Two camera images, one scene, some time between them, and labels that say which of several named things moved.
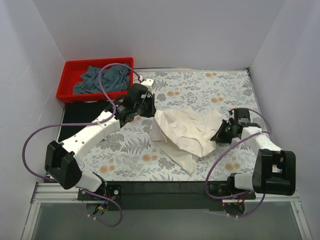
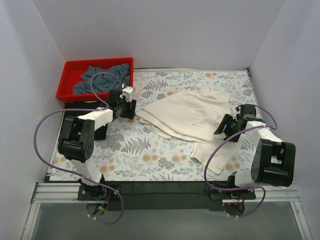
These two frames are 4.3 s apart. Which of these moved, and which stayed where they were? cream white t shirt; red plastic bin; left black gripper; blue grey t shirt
Moved: left black gripper; cream white t shirt
Stayed: blue grey t shirt; red plastic bin
